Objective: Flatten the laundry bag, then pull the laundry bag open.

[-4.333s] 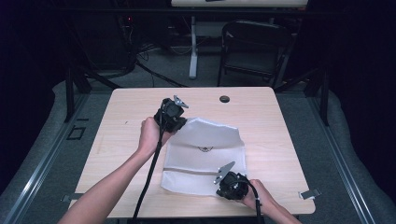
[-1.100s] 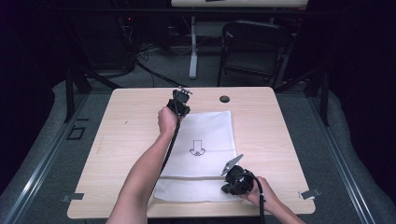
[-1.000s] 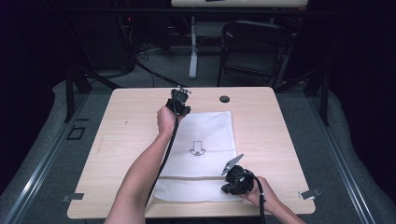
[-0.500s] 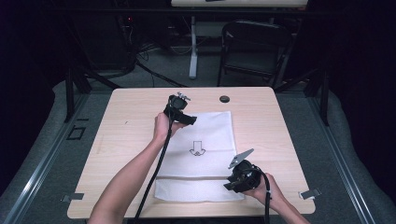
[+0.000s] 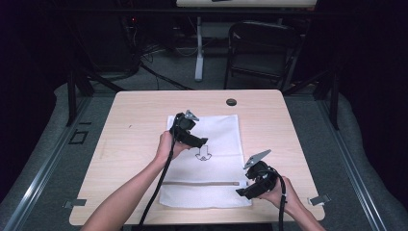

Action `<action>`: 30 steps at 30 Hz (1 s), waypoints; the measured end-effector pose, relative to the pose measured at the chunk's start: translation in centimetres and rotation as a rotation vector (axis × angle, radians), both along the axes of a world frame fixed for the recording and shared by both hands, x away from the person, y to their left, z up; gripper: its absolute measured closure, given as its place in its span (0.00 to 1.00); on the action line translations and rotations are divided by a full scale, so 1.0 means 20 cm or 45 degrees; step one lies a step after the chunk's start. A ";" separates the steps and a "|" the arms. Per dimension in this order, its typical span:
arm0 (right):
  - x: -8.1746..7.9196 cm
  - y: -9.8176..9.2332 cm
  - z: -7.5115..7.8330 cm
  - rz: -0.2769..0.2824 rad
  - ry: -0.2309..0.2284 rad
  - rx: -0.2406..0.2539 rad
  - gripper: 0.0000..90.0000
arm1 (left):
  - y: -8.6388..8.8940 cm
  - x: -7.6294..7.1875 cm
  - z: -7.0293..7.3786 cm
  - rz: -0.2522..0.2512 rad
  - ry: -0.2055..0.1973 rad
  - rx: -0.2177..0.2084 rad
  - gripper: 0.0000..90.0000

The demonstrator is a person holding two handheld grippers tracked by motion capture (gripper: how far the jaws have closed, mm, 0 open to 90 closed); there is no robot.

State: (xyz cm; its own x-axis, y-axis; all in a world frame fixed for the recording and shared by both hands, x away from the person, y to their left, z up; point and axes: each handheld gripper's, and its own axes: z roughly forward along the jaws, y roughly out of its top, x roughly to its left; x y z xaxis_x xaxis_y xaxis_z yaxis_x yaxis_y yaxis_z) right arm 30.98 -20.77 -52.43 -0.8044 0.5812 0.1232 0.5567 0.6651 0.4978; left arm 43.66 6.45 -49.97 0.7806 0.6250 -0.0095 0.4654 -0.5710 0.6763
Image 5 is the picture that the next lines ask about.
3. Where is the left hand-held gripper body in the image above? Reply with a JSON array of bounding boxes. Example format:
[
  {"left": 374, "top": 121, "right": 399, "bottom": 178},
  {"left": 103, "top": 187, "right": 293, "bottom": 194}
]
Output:
[{"left": 169, "top": 109, "right": 200, "bottom": 142}]

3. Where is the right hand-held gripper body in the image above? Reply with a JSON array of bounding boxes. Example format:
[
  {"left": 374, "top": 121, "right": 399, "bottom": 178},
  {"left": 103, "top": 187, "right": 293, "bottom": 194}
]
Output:
[{"left": 242, "top": 149, "right": 277, "bottom": 193}]

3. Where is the white mesh laundry bag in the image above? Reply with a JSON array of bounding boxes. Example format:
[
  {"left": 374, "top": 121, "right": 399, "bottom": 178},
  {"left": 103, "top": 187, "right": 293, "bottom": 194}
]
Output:
[{"left": 159, "top": 114, "right": 253, "bottom": 209}]

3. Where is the person's left hand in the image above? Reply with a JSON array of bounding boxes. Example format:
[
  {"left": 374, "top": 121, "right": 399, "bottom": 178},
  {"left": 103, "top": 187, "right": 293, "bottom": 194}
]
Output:
[{"left": 156, "top": 129, "right": 193, "bottom": 165}]

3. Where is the person's right hand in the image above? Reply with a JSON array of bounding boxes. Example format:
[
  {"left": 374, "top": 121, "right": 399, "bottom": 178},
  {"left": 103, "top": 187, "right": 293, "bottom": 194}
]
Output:
[{"left": 258, "top": 175, "right": 304, "bottom": 217}]

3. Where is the white table leg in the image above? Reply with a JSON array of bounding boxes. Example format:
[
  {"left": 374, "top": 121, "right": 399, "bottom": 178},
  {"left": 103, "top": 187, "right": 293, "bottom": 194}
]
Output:
[{"left": 194, "top": 15, "right": 205, "bottom": 82}]

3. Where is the black folding chair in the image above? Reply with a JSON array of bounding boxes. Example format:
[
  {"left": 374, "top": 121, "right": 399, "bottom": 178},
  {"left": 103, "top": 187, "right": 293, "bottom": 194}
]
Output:
[{"left": 223, "top": 20, "right": 302, "bottom": 91}]

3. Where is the black metal stand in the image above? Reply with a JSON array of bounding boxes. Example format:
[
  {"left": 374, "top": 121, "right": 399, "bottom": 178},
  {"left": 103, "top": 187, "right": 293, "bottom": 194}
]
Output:
[
  {"left": 282, "top": 68, "right": 341, "bottom": 131},
  {"left": 65, "top": 64, "right": 126, "bottom": 127}
]

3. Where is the black equipment box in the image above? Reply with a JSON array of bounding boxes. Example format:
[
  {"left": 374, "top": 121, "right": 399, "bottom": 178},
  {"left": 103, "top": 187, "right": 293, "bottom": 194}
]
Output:
[{"left": 80, "top": 15, "right": 140, "bottom": 72}]

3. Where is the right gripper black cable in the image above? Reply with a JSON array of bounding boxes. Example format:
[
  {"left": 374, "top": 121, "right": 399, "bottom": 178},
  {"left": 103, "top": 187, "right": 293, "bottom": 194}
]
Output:
[{"left": 268, "top": 167, "right": 288, "bottom": 231}]

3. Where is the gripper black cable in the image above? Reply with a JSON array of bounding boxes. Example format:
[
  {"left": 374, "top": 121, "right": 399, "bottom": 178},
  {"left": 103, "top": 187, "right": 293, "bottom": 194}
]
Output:
[
  {"left": 268, "top": 167, "right": 288, "bottom": 231},
  {"left": 138, "top": 138, "right": 177, "bottom": 231}
]

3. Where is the thick black floor cable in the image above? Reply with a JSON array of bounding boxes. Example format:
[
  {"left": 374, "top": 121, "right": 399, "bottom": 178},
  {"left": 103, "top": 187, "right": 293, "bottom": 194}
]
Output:
[{"left": 139, "top": 62, "right": 193, "bottom": 91}]

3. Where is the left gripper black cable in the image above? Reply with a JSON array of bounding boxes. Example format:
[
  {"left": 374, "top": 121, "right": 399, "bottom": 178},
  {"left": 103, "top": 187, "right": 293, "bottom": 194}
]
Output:
[{"left": 138, "top": 138, "right": 177, "bottom": 231}]

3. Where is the grey metal table bracket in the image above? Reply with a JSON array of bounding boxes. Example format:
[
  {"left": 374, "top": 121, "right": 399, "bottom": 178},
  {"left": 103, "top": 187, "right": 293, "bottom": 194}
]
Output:
[
  {"left": 308, "top": 193, "right": 331, "bottom": 207},
  {"left": 64, "top": 198, "right": 88, "bottom": 209}
]

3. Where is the aluminium floor rail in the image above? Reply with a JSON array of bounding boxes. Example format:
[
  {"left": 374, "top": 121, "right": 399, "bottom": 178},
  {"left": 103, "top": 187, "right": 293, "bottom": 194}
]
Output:
[
  {"left": 0, "top": 95, "right": 94, "bottom": 231},
  {"left": 317, "top": 99, "right": 389, "bottom": 231}
]

